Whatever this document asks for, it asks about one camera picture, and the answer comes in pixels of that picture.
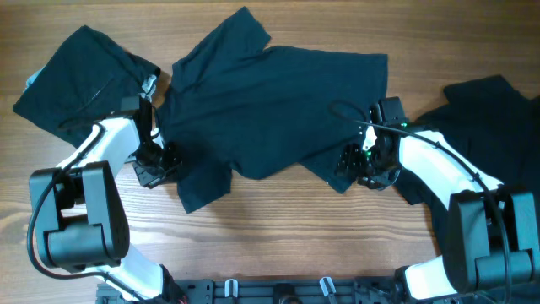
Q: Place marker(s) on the folded dark pants pile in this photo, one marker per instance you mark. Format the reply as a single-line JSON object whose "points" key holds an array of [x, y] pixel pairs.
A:
{"points": [[87, 77]]}

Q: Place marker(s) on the dark green t-shirt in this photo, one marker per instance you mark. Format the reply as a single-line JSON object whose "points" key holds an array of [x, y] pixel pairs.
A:
{"points": [[236, 104]]}

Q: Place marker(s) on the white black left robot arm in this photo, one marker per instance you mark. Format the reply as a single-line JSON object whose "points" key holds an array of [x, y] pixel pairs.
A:
{"points": [[78, 227]]}

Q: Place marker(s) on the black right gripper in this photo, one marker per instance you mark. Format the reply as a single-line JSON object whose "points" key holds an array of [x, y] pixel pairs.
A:
{"points": [[349, 159]]}

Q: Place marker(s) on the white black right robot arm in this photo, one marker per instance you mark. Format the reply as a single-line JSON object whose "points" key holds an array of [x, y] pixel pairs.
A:
{"points": [[491, 240]]}

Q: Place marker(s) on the dark clothes pile right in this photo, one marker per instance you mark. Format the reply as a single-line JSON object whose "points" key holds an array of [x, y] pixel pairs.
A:
{"points": [[495, 127]]}

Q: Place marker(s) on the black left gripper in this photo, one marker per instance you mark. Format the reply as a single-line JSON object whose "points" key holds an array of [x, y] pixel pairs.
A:
{"points": [[153, 178]]}

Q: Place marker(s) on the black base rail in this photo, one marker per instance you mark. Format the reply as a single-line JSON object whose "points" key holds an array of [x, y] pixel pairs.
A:
{"points": [[355, 291]]}

